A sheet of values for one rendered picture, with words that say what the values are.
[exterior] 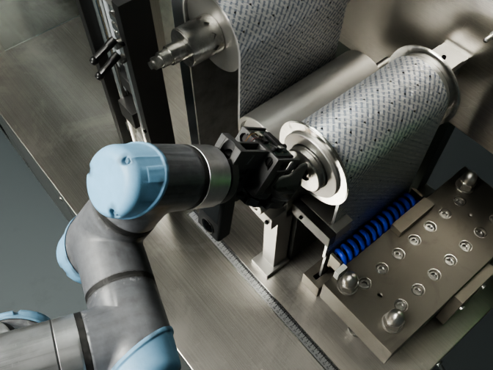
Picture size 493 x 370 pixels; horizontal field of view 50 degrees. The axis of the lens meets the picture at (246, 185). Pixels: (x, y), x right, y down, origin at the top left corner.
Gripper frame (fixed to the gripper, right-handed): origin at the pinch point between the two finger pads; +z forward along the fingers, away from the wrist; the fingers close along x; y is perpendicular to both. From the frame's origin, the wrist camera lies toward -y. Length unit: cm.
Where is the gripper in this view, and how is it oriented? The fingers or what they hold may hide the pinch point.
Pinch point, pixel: (287, 181)
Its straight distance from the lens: 80.6
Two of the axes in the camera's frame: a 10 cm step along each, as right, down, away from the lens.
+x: -6.4, -6.4, 4.3
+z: 5.9, -0.5, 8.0
